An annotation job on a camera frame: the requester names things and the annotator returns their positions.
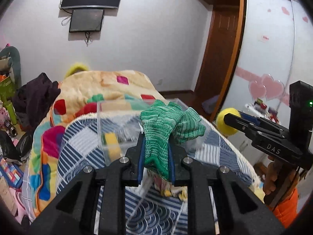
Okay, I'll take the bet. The green dinosaur plush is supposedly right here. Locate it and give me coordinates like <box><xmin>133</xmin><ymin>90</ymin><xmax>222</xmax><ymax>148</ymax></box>
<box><xmin>1</xmin><ymin>46</ymin><xmax>21</xmax><ymax>88</ymax></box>

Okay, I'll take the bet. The yellow felt ball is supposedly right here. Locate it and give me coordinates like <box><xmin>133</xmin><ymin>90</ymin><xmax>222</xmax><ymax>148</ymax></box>
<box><xmin>215</xmin><ymin>108</ymin><xmax>241</xmax><ymax>137</ymax></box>

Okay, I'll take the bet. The yellow sponge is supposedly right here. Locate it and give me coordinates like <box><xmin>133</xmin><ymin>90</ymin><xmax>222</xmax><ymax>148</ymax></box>
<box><xmin>104</xmin><ymin>132</ymin><xmax>121</xmax><ymax>162</ymax></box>

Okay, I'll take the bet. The white suitcase with stickers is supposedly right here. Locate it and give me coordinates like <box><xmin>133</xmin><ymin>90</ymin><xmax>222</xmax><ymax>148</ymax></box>
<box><xmin>244</xmin><ymin>98</ymin><xmax>280</xmax><ymax>124</ymax></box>

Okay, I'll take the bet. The right hand holding gripper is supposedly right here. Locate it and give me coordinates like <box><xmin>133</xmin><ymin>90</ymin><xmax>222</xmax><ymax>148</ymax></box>
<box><xmin>263</xmin><ymin>155</ymin><xmax>299</xmax><ymax>196</ymax></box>

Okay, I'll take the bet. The brown wooden door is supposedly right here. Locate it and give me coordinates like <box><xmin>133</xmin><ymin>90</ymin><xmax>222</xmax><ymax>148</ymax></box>
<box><xmin>194</xmin><ymin>0</ymin><xmax>245</xmax><ymax>121</ymax></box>

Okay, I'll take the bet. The colourful beige blanket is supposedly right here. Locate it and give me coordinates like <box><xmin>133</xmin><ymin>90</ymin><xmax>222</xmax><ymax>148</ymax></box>
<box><xmin>25</xmin><ymin>70</ymin><xmax>164</xmax><ymax>220</ymax></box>

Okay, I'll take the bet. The pink rabbit toy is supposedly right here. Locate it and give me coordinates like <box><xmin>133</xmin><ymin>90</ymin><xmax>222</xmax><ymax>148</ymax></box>
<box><xmin>0</xmin><ymin>106</ymin><xmax>10</xmax><ymax>129</ymax></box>

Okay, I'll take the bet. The floral yellow scrunchie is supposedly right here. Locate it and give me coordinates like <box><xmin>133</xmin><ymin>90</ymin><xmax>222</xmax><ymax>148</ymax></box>
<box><xmin>153</xmin><ymin>176</ymin><xmax>188</xmax><ymax>202</ymax></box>

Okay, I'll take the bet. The green knitted glove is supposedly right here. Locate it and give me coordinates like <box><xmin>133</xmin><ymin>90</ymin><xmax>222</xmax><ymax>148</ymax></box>
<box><xmin>140</xmin><ymin>100</ymin><xmax>206</xmax><ymax>181</ymax></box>

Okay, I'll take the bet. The white sliding wardrobe door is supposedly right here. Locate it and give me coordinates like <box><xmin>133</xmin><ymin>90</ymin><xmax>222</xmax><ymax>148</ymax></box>
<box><xmin>215</xmin><ymin>0</ymin><xmax>313</xmax><ymax>167</ymax></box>

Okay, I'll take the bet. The small wall monitor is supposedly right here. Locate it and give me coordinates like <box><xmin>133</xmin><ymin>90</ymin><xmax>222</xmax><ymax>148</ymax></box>
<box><xmin>69</xmin><ymin>9</ymin><xmax>104</xmax><ymax>33</ymax></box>

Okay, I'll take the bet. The yellow fuzzy plush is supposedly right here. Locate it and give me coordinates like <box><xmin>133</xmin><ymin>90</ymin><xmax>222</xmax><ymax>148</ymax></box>
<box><xmin>64</xmin><ymin>62</ymin><xmax>90</xmax><ymax>78</ymax></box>

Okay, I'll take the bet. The blue white patterned tablecloth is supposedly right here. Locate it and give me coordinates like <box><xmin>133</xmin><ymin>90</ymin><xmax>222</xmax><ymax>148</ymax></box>
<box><xmin>56</xmin><ymin>114</ymin><xmax>261</xmax><ymax>234</ymax></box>

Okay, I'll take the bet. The dark purple garment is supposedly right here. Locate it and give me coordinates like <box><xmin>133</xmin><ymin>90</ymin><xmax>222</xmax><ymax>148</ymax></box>
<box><xmin>13</xmin><ymin>73</ymin><xmax>60</xmax><ymax>130</ymax></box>

